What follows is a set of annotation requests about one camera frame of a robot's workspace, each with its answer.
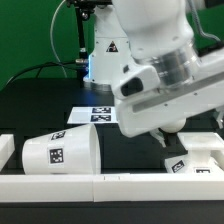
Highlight grey cable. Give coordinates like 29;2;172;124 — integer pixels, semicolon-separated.
49;0;78;79

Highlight black cables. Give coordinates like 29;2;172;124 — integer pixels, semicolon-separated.
5;61;84;88

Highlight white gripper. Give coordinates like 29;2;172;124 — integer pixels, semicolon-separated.
111;53;224;148

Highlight white left rail block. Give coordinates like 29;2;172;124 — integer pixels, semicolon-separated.
0;134;15;171

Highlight white lamp base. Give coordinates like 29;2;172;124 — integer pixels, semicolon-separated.
164;132;224;174

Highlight white light bulb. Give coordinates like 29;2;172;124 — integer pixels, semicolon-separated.
161;119;186;133

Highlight white front rail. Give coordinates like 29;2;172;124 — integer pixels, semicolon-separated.
0;174;224;203

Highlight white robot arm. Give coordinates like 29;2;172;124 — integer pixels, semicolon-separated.
84;0;224;141

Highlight white marker sheet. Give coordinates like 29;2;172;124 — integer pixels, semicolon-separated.
67;106;117;124

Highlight green curtain backdrop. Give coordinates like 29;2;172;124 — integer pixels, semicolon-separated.
0;0;224;92

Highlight white lamp shade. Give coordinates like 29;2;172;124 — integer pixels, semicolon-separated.
22;124;101;175

